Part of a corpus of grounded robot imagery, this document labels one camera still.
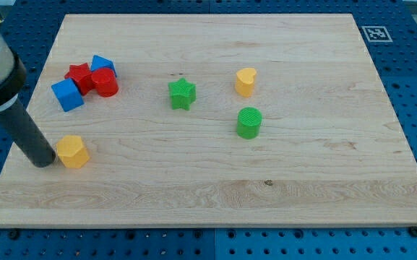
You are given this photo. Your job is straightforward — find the blue cube block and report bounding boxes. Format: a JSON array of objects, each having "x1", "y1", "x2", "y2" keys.
[{"x1": 51, "y1": 78, "x2": 84, "y2": 112}]

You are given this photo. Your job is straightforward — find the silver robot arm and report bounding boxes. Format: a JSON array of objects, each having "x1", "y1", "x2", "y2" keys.
[{"x1": 0, "y1": 33, "x2": 56, "y2": 168}]

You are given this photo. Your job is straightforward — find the wooden board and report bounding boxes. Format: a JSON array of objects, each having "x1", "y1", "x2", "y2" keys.
[{"x1": 0, "y1": 14, "x2": 417, "y2": 229}]

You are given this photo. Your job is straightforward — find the red cylinder block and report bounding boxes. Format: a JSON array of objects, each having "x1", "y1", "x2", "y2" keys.
[{"x1": 91, "y1": 67, "x2": 119, "y2": 98}]

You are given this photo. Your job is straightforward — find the yellow heart block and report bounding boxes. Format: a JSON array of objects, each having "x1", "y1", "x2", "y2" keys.
[{"x1": 234, "y1": 67, "x2": 257, "y2": 98}]

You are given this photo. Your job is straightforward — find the yellow hexagon block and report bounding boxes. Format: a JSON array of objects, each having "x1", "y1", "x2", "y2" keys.
[{"x1": 56, "y1": 135, "x2": 90, "y2": 169}]

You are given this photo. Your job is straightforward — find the blue triangle block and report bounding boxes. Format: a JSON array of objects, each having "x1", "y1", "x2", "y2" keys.
[{"x1": 90, "y1": 55, "x2": 118, "y2": 77}]

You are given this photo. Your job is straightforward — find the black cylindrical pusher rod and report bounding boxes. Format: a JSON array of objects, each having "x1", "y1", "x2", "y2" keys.
[{"x1": 0, "y1": 97, "x2": 56, "y2": 168}]

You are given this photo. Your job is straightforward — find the red star block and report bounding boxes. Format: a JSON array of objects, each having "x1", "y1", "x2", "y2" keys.
[{"x1": 64, "y1": 63, "x2": 94, "y2": 96}]

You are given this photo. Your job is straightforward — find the green star block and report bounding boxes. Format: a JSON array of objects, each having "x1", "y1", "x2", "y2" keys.
[{"x1": 168, "y1": 77, "x2": 197, "y2": 111}]

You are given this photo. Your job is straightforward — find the white fiducial marker tag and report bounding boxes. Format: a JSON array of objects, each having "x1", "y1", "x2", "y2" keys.
[{"x1": 361, "y1": 25, "x2": 392, "y2": 43}]

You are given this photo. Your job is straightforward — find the green cylinder block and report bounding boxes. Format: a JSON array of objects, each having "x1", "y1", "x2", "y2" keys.
[{"x1": 236, "y1": 107, "x2": 262, "y2": 139}]

